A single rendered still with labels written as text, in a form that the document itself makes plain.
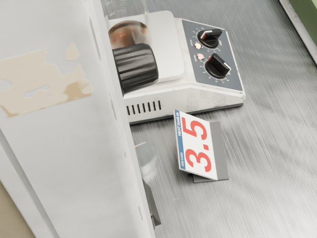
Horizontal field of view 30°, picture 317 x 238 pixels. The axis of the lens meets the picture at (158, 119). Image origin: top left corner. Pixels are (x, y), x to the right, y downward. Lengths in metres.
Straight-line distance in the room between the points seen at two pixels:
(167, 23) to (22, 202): 0.66
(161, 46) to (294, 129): 0.21
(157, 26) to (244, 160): 0.21
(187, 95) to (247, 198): 0.15
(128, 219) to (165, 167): 0.59
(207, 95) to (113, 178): 0.62
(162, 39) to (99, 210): 0.62
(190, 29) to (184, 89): 0.11
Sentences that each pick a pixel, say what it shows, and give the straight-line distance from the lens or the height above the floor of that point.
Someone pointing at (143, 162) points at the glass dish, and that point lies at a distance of 0.78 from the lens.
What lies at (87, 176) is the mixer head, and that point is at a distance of 0.16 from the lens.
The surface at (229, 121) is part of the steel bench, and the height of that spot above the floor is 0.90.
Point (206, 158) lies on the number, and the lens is 0.76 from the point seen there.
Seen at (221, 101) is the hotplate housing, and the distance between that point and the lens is 0.80.
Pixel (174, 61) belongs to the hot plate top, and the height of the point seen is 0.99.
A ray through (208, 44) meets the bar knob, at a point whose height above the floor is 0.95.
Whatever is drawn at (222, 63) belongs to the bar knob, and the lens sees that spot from 0.79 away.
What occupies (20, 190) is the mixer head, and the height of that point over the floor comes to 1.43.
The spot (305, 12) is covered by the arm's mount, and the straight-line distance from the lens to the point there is 0.91.
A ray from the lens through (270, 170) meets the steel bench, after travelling 0.77.
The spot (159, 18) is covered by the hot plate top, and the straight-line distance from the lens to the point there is 0.82.
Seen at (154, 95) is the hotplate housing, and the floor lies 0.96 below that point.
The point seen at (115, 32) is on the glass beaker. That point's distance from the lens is 0.72.
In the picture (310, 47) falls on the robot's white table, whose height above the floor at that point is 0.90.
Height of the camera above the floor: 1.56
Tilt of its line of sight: 54 degrees down
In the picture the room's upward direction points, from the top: 9 degrees counter-clockwise
